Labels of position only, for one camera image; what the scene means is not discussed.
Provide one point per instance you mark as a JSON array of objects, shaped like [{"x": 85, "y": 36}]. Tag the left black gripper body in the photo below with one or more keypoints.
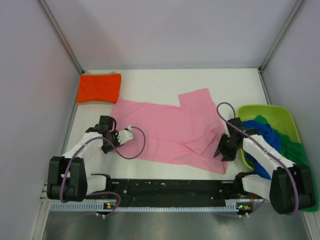
[{"x": 114, "y": 139}]

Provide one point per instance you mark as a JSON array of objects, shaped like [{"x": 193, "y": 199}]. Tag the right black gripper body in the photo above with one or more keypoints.
[{"x": 226, "y": 147}]

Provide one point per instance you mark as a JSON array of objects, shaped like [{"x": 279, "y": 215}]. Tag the pink t shirt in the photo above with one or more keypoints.
[{"x": 187, "y": 134}]

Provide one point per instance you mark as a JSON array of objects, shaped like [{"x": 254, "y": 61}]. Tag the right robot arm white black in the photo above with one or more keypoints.
[{"x": 289, "y": 187}]

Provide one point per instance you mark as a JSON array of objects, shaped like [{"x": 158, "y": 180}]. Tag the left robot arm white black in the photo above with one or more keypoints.
[{"x": 74, "y": 175}]

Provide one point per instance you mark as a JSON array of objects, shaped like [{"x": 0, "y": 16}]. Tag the blue t shirt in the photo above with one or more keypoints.
[{"x": 269, "y": 135}]

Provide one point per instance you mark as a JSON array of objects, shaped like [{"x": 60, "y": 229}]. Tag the folded orange t shirt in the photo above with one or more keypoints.
[{"x": 99, "y": 88}]

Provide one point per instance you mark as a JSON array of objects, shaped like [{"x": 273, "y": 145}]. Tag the green plastic basket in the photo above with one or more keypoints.
[{"x": 278, "y": 117}]

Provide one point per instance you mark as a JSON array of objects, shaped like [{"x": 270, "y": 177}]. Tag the green t shirt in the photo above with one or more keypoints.
[{"x": 292, "y": 150}]

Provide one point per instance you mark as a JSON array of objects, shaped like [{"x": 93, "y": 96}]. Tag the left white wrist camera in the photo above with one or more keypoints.
[{"x": 125, "y": 135}]

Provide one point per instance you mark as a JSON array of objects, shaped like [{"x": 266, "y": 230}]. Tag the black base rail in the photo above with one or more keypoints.
[{"x": 172, "y": 192}]

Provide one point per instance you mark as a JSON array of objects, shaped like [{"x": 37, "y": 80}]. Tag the grey slotted cable duct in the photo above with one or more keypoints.
[{"x": 106, "y": 207}]

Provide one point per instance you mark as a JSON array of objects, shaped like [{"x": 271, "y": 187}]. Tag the left aluminium frame post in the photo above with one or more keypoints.
[{"x": 60, "y": 35}]

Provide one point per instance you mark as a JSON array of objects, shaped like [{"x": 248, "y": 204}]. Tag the aluminium frame post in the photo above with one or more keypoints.
[
  {"x": 60, "y": 35},
  {"x": 294, "y": 13}
]

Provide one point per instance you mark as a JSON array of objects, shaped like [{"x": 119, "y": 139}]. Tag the right aluminium frame post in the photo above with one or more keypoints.
[{"x": 294, "y": 13}]

